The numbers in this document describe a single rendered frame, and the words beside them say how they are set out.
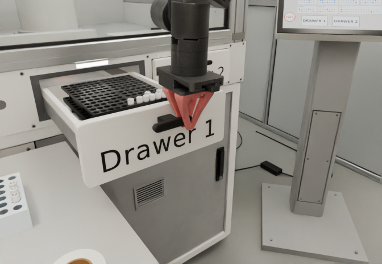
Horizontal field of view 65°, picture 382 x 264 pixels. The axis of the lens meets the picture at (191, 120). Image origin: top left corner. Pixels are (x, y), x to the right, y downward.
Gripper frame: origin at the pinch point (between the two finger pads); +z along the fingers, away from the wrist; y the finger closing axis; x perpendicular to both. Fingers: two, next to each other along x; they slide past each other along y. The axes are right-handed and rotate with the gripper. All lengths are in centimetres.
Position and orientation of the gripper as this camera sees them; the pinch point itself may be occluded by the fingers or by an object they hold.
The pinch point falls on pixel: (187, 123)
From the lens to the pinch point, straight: 51.4
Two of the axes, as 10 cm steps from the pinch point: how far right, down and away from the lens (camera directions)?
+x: -8.1, 2.3, -5.5
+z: -0.3, 9.1, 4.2
